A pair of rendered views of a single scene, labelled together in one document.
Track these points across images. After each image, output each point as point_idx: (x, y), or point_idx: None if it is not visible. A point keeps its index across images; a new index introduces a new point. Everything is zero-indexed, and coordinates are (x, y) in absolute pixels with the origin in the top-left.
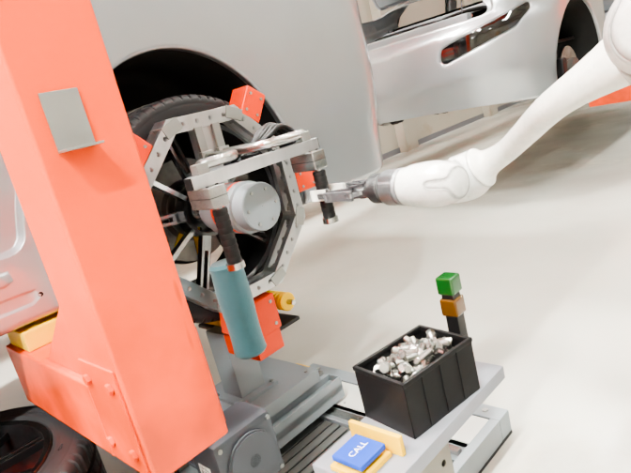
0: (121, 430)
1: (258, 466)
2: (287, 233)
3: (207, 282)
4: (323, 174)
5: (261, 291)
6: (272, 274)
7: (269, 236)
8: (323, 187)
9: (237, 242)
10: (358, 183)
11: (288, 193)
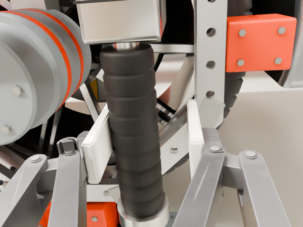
0: None
1: None
2: (169, 136)
3: (51, 143)
4: (119, 69)
5: (86, 199)
6: (114, 186)
7: (168, 120)
8: (115, 116)
9: (164, 98)
10: (181, 222)
11: (196, 67)
